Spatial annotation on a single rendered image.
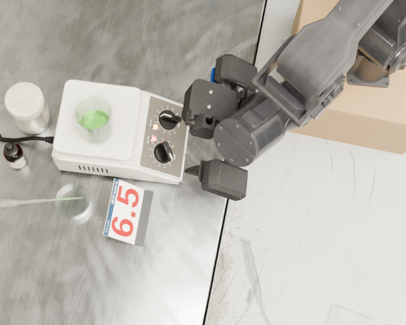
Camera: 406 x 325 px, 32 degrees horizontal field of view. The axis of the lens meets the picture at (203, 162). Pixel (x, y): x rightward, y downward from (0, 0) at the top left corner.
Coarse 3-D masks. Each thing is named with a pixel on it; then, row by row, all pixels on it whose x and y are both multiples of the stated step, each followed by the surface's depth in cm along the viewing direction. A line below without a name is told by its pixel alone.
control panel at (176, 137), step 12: (156, 108) 112; (168, 108) 113; (180, 108) 114; (156, 120) 111; (156, 132) 111; (168, 132) 112; (180, 132) 113; (144, 144) 109; (156, 144) 110; (180, 144) 113; (144, 156) 109; (180, 156) 112; (156, 168) 110; (168, 168) 111; (180, 168) 112
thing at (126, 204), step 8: (120, 184) 110; (120, 192) 110; (128, 192) 111; (136, 192) 112; (120, 200) 110; (128, 200) 111; (136, 200) 112; (120, 208) 110; (128, 208) 111; (136, 208) 112; (112, 216) 108; (120, 216) 109; (128, 216) 110; (136, 216) 112; (112, 224) 108; (120, 224) 109; (128, 224) 110; (112, 232) 108; (120, 232) 109; (128, 232) 110; (128, 240) 110
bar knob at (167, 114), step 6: (162, 114) 111; (168, 114) 111; (174, 114) 113; (162, 120) 112; (168, 120) 111; (174, 120) 111; (180, 120) 112; (162, 126) 112; (168, 126) 112; (174, 126) 113
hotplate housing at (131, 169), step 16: (144, 96) 112; (144, 112) 111; (144, 128) 110; (64, 160) 108; (80, 160) 108; (96, 160) 108; (112, 160) 108; (112, 176) 113; (128, 176) 112; (144, 176) 111; (160, 176) 110
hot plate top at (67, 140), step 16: (64, 96) 109; (80, 96) 109; (112, 96) 109; (128, 96) 109; (64, 112) 108; (128, 112) 108; (64, 128) 107; (128, 128) 108; (64, 144) 106; (80, 144) 106; (112, 144) 107; (128, 144) 107; (128, 160) 106
